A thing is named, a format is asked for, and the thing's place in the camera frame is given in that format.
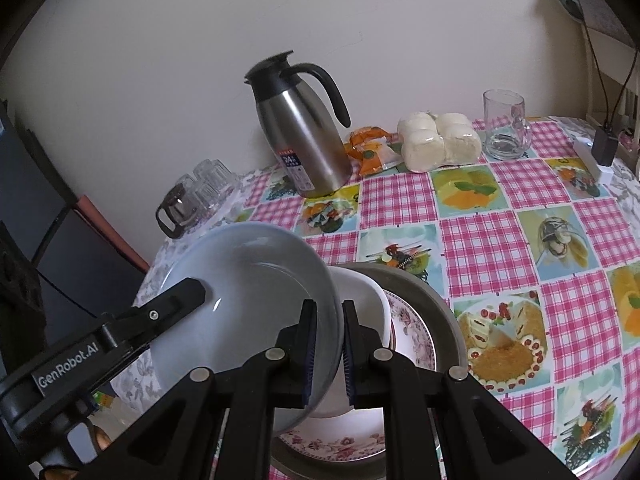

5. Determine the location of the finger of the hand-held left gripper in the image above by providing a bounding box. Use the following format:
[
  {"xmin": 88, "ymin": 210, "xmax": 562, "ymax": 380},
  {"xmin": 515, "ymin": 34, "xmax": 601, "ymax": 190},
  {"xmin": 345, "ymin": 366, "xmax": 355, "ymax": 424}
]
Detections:
[{"xmin": 100, "ymin": 277, "xmax": 208, "ymax": 356}]

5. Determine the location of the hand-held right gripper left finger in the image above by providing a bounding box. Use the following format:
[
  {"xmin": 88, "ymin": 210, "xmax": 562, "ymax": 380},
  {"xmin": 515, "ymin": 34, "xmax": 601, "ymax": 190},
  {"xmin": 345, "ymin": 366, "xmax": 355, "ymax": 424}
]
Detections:
[{"xmin": 90, "ymin": 299, "xmax": 319, "ymax": 480}]

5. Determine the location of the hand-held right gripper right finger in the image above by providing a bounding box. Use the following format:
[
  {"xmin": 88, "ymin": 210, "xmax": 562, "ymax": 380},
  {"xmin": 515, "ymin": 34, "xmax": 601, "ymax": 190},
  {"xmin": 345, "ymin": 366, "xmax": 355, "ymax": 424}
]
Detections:
[{"xmin": 341, "ymin": 300, "xmax": 576, "ymax": 480}]

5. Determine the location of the white square plate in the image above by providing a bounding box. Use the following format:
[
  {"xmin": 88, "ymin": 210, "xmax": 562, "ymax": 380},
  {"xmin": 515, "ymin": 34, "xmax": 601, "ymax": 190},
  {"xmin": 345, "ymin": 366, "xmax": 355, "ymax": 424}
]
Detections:
[{"xmin": 312, "ymin": 266, "xmax": 393, "ymax": 418}]

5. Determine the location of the floral rim round plate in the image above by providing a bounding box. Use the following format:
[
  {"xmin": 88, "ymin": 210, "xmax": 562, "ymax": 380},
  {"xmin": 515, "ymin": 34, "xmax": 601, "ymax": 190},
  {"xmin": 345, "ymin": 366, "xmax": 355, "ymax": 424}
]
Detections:
[{"xmin": 277, "ymin": 290, "xmax": 437, "ymax": 463}]

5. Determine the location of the light blue bowl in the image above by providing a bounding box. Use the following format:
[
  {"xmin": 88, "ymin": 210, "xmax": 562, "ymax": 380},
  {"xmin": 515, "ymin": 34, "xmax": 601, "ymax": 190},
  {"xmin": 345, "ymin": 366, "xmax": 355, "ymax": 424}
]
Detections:
[{"xmin": 148, "ymin": 222, "xmax": 346, "ymax": 433}]

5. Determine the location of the stainless steel pan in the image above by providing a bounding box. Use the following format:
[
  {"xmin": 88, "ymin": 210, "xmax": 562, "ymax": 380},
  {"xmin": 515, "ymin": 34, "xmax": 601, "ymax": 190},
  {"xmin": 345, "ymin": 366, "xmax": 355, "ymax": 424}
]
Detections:
[{"xmin": 270, "ymin": 261, "xmax": 469, "ymax": 480}]

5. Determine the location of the person's left hand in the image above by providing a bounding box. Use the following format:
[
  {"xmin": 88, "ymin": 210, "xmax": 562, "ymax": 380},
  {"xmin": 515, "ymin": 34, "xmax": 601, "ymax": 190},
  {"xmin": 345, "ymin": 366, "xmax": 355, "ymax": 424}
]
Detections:
[{"xmin": 42, "ymin": 426, "xmax": 110, "ymax": 480}]

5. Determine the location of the pink checked tablecloth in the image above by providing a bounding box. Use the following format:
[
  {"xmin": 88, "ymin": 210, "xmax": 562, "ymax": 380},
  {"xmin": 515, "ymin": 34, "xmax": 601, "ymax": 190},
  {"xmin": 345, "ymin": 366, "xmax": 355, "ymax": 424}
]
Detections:
[{"xmin": 215, "ymin": 117, "xmax": 640, "ymax": 480}]

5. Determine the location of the orange snack packet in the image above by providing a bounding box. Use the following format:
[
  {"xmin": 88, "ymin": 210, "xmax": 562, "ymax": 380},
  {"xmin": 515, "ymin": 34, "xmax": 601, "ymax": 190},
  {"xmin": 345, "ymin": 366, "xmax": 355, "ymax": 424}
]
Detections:
[{"xmin": 344, "ymin": 126, "xmax": 405, "ymax": 177}]

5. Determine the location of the stainless steel thermos jug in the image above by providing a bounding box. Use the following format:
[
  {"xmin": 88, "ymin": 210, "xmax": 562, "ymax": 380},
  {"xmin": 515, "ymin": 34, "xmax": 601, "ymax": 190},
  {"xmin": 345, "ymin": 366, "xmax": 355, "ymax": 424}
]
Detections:
[{"xmin": 244, "ymin": 50, "xmax": 352, "ymax": 199}]

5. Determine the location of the bag of steamed buns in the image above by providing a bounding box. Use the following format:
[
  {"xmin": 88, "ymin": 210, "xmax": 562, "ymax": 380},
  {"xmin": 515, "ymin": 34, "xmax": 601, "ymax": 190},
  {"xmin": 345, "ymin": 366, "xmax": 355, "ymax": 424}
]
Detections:
[{"xmin": 397, "ymin": 111, "xmax": 483, "ymax": 173}]

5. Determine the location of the clear glass mug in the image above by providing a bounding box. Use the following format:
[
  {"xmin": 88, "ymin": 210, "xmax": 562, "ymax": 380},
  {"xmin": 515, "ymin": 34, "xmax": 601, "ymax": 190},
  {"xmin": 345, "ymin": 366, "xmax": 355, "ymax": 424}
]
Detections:
[{"xmin": 481, "ymin": 89, "xmax": 533, "ymax": 161}]

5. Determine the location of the black charger adapter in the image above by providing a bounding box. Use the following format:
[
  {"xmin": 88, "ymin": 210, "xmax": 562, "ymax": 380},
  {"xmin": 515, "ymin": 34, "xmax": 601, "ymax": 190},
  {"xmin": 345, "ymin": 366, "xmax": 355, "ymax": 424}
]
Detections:
[{"xmin": 591, "ymin": 127, "xmax": 622, "ymax": 168}]

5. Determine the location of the floral cloth bundle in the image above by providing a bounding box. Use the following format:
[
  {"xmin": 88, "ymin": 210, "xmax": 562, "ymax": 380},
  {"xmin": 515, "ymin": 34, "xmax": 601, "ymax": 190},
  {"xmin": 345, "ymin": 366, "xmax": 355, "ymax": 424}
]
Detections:
[{"xmin": 552, "ymin": 0, "xmax": 631, "ymax": 46}]

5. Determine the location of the glass pot with dark handle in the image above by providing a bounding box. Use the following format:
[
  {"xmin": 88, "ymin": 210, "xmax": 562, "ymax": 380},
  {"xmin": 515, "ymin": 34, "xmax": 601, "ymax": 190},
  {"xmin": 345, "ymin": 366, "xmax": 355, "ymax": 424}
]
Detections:
[{"xmin": 155, "ymin": 183, "xmax": 201, "ymax": 239}]

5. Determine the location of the black cable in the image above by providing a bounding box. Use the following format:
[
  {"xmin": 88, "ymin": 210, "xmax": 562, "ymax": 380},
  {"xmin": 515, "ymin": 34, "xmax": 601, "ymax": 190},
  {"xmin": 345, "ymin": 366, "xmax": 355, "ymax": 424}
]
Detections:
[
  {"xmin": 605, "ymin": 55, "xmax": 640, "ymax": 131},
  {"xmin": 580, "ymin": 0, "xmax": 608, "ymax": 131}
]

